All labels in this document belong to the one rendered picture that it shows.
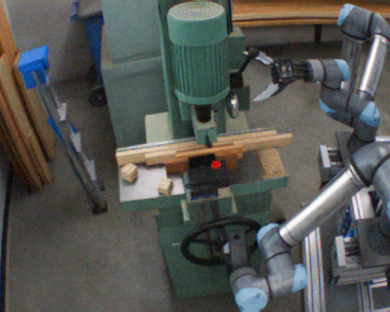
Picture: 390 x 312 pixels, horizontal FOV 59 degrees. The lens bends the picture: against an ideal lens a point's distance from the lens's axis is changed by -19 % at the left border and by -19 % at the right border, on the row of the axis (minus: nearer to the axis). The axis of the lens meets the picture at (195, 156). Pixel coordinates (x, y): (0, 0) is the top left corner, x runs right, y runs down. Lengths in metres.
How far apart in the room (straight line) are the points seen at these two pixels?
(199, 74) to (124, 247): 1.43
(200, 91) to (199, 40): 0.19
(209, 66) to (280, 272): 0.62
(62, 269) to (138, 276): 0.50
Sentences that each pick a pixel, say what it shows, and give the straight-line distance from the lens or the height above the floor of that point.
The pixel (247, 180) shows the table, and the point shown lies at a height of 0.90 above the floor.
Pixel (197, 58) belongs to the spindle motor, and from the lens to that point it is 1.18.
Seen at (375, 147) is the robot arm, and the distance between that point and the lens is 0.94.
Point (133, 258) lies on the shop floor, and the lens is 2.35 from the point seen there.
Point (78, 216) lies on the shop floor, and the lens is 2.62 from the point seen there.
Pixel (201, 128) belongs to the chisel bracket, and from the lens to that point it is 1.38.
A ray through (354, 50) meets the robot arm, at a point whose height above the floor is 1.28.
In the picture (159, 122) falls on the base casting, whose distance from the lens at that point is 1.85.
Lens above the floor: 1.98
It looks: 45 degrees down
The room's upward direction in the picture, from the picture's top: 5 degrees counter-clockwise
